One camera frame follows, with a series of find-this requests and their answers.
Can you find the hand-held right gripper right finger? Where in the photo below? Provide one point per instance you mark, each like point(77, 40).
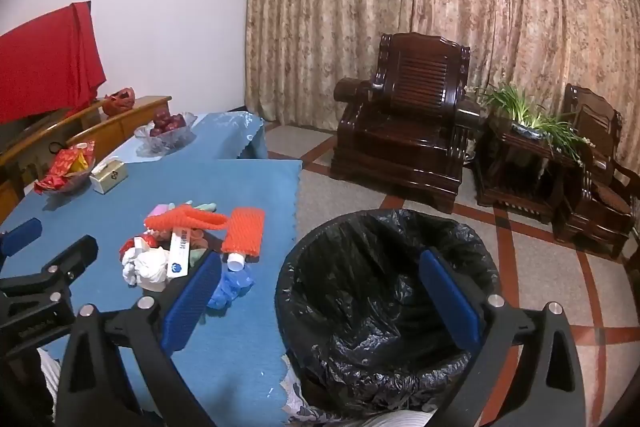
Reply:
point(450, 302)

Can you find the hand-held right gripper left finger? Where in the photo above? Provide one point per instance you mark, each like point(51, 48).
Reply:
point(192, 302)

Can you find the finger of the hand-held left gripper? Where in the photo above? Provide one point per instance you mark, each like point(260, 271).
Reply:
point(20, 234)
point(65, 264)

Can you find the blue disposable glove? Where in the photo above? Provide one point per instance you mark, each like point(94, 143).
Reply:
point(230, 287)

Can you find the white slim box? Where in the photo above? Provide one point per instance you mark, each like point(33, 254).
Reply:
point(179, 257)

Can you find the white tissue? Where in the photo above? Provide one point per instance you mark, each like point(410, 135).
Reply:
point(147, 269)

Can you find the red and white wrapper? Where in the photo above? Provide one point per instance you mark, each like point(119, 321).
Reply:
point(131, 246)

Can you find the trash bin with black bag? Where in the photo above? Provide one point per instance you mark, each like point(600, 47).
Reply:
point(370, 287)

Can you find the orange brush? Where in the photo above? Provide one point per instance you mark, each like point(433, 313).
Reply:
point(185, 218)

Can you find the bottle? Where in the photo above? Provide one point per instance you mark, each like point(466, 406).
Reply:
point(242, 232)

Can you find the green rubber glove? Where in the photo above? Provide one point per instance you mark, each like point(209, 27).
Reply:
point(204, 207)

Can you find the glass dish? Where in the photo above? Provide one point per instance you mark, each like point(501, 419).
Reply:
point(70, 186)

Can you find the red patterned packet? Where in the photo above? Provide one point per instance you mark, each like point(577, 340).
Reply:
point(60, 167)

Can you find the yellow packet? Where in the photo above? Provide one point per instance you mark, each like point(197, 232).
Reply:
point(82, 163)

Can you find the tissue box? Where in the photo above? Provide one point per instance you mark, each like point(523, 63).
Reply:
point(109, 179)

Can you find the dark wooden side table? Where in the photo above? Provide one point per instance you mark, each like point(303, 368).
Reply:
point(520, 177)

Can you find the glass fruit bowl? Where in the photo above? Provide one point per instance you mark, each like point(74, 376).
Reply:
point(165, 142)

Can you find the red bag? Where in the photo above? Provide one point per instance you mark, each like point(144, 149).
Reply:
point(119, 103)

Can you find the red cloth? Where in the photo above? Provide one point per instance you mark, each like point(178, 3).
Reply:
point(45, 62)

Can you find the dark wooden armchair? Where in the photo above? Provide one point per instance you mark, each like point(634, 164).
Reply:
point(595, 187)
point(405, 127)

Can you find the potted green plant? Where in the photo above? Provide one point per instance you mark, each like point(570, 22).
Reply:
point(530, 112)

